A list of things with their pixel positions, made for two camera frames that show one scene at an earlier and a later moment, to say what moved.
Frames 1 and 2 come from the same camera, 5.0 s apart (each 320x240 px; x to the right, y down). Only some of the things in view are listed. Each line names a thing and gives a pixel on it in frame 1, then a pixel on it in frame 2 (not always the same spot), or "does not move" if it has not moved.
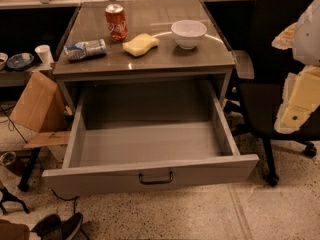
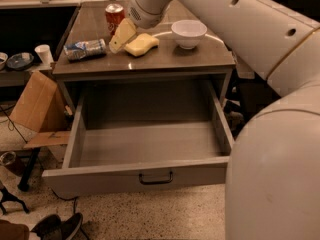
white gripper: x=308 y=39 to x=141 y=16
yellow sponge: x=140 y=44 does not move
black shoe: x=52 y=227 does not move
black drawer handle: x=155 y=182 does not move
